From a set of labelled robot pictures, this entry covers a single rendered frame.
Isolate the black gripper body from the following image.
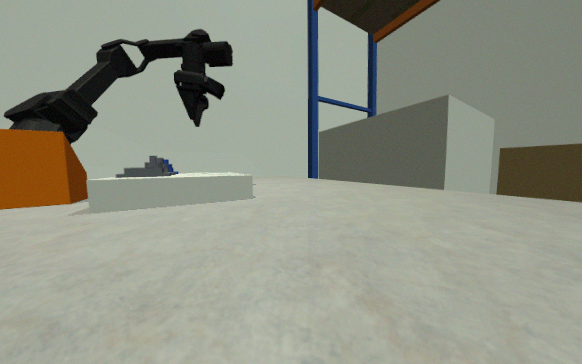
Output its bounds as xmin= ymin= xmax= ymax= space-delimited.
xmin=174 ymin=60 xmax=209 ymax=106

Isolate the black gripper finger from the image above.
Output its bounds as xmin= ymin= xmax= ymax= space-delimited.
xmin=176 ymin=85 xmax=205 ymax=120
xmin=193 ymin=104 xmax=208 ymax=127

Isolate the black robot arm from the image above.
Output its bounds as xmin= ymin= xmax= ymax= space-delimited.
xmin=3 ymin=29 xmax=233 ymax=145

